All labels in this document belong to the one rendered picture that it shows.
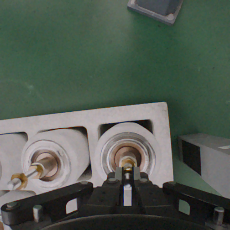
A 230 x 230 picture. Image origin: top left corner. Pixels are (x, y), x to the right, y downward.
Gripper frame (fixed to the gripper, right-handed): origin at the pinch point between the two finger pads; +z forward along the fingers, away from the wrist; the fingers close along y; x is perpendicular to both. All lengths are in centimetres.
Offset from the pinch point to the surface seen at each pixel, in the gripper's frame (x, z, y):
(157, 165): -1.2, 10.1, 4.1
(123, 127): 4.2, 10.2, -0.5
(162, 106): 7.3, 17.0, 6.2
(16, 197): -9.7, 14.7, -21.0
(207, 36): 29, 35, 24
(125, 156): 0.8, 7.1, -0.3
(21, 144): 0.5, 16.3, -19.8
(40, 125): 4.1, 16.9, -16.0
